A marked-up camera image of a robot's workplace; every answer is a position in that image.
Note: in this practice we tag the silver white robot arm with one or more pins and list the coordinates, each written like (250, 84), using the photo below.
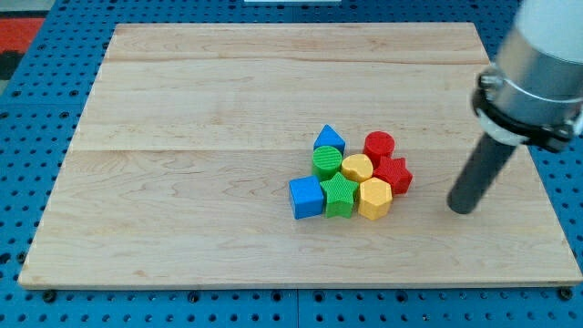
(531, 93)

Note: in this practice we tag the green star block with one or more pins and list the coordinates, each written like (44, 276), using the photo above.
(339, 195)

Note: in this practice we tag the red star block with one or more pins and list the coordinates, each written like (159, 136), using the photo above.
(395, 173)

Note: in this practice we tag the light wooden board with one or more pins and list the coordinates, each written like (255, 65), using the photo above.
(177, 175)

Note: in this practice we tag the green cylinder block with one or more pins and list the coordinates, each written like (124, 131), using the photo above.
(326, 161)

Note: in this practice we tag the blue cube block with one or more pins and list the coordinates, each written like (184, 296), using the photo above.
(306, 197)

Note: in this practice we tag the blue triangle block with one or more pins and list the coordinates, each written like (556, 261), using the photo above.
(328, 136)

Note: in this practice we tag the yellow heart block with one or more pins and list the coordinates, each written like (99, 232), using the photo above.
(357, 167)

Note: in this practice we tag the red cylinder block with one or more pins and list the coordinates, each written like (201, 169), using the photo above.
(378, 144)

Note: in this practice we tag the yellow hexagon block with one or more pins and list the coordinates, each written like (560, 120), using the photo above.
(375, 198)

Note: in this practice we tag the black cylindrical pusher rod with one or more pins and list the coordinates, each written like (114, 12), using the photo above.
(485, 162)

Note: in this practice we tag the red black floor mat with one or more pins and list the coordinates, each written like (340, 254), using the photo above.
(18, 30)

